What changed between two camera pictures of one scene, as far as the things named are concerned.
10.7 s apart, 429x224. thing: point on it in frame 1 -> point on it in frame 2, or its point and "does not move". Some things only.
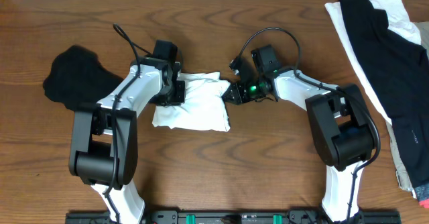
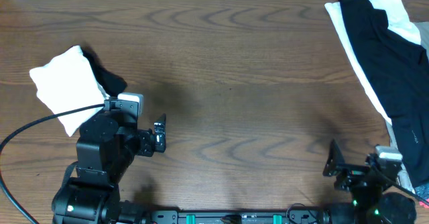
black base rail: [255, 216] does not move
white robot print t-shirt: [203, 108] -> [67, 83]
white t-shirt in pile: [399, 22] does not move
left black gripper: [179, 98] -> [146, 147]
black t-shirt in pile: [399, 69] does not move
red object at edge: [424, 202] does not move
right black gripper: [236, 89] -> [336, 163]
